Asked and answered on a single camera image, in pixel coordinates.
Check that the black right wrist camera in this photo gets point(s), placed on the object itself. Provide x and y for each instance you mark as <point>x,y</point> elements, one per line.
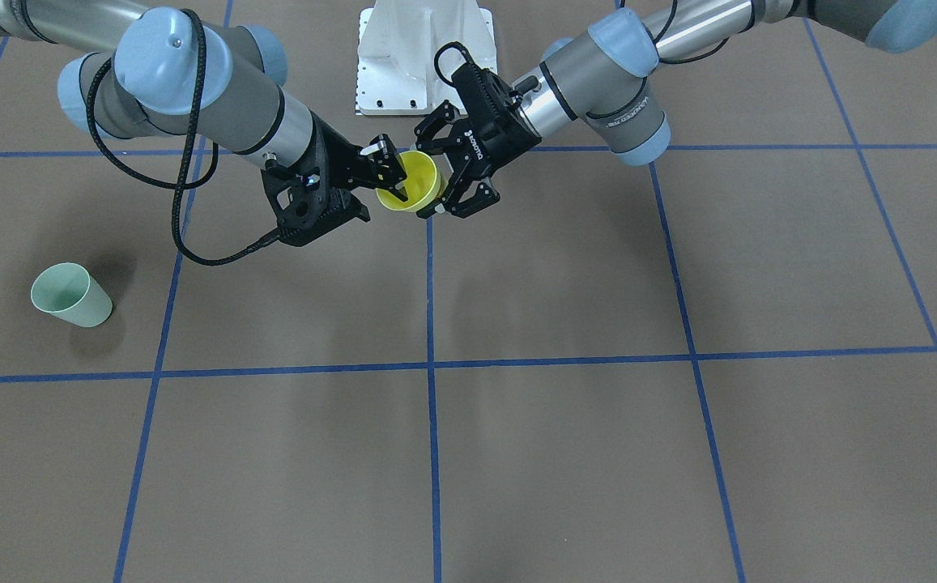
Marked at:
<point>303,216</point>

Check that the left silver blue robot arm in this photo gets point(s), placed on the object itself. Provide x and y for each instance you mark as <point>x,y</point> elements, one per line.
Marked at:
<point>602,78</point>

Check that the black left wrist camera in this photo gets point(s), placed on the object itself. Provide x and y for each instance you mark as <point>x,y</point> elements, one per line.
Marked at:
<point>485,97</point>

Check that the yellow plastic cup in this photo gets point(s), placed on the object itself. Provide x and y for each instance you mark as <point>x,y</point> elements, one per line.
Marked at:
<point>425,182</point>

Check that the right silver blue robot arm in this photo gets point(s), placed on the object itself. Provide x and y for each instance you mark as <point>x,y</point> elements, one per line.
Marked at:
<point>149,71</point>

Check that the light green plastic cup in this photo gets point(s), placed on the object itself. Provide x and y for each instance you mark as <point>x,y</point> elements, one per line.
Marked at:
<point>69,292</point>

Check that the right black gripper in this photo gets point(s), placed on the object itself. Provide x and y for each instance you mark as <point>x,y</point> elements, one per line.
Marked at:
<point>341,156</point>

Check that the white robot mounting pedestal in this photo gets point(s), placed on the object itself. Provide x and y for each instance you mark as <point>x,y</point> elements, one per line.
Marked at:
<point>397,45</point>

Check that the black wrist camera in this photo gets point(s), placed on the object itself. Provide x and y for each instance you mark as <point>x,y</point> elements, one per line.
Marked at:
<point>303,216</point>
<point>485,97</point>

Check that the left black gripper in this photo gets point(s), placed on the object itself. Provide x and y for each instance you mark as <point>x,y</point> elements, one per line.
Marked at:
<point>491,139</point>

